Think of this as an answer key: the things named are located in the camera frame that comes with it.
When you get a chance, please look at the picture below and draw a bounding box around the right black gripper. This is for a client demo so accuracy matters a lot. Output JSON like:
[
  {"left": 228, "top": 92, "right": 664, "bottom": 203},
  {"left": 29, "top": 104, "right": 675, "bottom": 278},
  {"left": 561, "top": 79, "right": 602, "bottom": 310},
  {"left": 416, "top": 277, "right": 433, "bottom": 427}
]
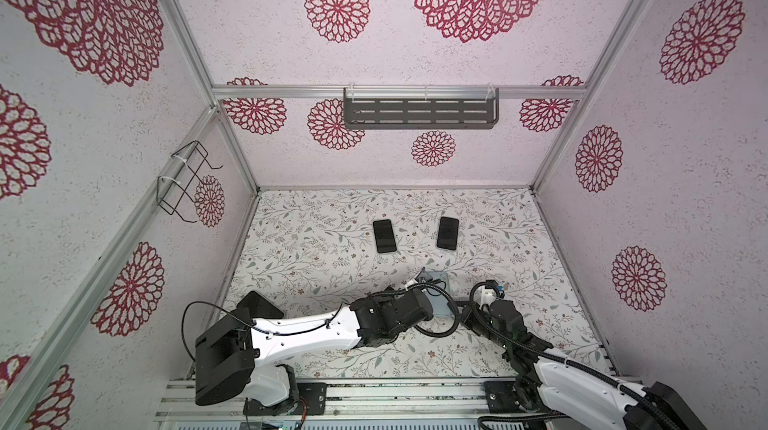
[{"left": 446, "top": 298, "right": 508, "bottom": 354}]

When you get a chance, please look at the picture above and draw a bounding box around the black smartphone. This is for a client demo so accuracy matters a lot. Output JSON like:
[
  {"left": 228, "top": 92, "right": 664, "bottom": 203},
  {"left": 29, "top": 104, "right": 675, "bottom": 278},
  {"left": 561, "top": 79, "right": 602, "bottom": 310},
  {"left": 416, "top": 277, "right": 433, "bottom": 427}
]
[{"left": 436, "top": 216, "right": 460, "bottom": 251}]

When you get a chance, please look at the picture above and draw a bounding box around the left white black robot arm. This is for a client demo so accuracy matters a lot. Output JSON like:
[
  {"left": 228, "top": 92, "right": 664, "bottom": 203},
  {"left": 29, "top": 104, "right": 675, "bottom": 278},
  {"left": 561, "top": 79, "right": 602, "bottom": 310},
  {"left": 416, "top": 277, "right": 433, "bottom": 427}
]
[{"left": 194, "top": 282, "right": 458, "bottom": 415}]

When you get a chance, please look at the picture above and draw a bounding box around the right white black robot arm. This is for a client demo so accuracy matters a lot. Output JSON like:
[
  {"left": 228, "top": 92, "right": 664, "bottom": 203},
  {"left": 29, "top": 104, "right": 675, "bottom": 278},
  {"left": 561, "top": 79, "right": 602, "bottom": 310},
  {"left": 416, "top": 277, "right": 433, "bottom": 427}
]
[{"left": 458, "top": 299, "right": 705, "bottom": 429}]

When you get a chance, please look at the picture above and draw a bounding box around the black phone centre left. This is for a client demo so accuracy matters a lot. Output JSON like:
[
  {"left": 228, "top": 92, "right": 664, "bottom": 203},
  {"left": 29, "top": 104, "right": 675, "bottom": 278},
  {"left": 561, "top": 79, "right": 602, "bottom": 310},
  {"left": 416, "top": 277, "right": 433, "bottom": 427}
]
[{"left": 372, "top": 219, "right": 397, "bottom": 254}]

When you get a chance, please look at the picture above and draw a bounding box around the black phone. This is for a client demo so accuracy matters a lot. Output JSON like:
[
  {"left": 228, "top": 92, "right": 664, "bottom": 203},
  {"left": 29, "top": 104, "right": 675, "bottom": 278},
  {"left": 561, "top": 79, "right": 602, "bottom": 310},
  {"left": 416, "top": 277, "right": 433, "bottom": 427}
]
[
  {"left": 236, "top": 291, "right": 285, "bottom": 320},
  {"left": 372, "top": 219, "right": 397, "bottom": 254}
]

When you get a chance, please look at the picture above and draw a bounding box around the black phone bottom left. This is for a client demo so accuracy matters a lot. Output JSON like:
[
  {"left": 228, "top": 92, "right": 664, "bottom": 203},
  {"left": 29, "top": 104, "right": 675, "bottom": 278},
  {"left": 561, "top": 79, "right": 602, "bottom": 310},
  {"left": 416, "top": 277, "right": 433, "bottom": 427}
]
[{"left": 236, "top": 291, "right": 285, "bottom": 320}]

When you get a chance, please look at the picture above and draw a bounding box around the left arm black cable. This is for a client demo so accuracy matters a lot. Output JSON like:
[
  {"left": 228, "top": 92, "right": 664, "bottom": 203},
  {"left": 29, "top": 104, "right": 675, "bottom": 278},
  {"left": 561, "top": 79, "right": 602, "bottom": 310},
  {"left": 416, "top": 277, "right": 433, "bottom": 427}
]
[{"left": 179, "top": 282, "right": 463, "bottom": 365}]

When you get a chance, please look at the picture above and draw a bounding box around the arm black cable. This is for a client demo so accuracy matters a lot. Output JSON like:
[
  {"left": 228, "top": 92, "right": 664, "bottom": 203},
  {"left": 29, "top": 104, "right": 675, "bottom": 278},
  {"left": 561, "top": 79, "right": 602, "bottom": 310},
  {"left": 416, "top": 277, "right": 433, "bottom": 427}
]
[
  {"left": 466, "top": 279, "right": 685, "bottom": 430},
  {"left": 179, "top": 282, "right": 463, "bottom": 365}
]

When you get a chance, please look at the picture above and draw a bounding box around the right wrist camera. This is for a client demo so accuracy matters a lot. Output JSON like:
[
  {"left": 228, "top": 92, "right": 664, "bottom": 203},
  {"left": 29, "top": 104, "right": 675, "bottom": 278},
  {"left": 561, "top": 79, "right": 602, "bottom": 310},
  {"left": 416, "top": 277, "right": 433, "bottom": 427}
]
[{"left": 474, "top": 280, "right": 505, "bottom": 309}]

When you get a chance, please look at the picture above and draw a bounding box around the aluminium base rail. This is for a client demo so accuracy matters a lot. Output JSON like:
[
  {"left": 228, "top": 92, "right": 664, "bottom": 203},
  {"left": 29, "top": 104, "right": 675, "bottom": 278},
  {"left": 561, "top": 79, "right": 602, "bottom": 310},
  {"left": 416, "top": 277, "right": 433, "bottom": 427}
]
[{"left": 154, "top": 375, "right": 660, "bottom": 422}]

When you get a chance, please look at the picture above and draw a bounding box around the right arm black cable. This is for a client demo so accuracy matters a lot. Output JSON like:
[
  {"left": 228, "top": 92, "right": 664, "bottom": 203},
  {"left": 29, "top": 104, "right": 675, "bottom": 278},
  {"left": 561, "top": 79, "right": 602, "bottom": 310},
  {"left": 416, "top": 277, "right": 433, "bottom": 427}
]
[{"left": 466, "top": 279, "right": 685, "bottom": 430}]

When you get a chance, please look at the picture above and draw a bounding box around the grey slotted wall shelf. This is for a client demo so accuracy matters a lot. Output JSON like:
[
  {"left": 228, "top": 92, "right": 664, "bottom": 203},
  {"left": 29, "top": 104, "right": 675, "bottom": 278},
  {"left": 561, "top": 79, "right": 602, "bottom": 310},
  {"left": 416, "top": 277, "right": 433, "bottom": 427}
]
[{"left": 342, "top": 88, "right": 500, "bottom": 130}]

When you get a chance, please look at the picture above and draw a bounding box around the black wire wall basket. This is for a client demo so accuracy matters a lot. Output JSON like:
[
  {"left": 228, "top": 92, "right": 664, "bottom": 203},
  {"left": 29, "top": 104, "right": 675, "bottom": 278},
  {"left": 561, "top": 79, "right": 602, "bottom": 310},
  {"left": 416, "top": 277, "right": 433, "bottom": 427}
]
[{"left": 155, "top": 140, "right": 226, "bottom": 228}]

